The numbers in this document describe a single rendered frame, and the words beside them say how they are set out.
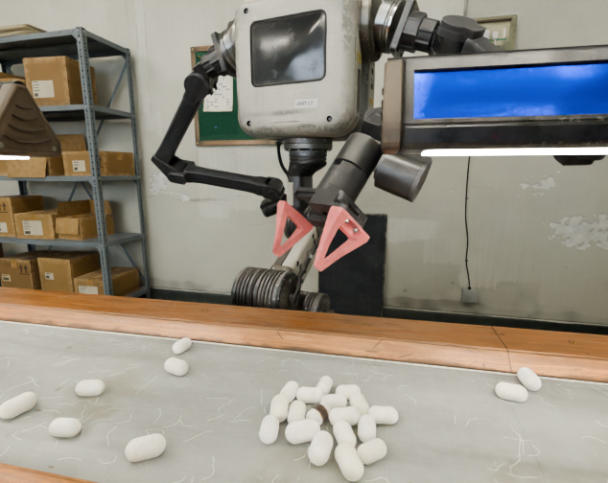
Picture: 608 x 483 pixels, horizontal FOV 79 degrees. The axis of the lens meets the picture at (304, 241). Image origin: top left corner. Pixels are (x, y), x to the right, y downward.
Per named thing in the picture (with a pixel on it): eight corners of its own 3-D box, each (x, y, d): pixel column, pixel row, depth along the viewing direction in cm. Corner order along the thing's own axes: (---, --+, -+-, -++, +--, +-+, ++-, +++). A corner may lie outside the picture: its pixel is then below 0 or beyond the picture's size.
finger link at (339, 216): (309, 273, 52) (341, 219, 54) (343, 286, 46) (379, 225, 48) (277, 248, 48) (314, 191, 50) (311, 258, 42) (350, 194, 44)
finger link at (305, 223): (282, 264, 57) (313, 215, 59) (310, 273, 51) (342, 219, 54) (251, 240, 53) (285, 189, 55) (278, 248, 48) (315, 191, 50)
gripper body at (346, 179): (315, 221, 57) (339, 184, 59) (362, 230, 49) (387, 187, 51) (289, 196, 54) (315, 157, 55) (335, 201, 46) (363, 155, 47)
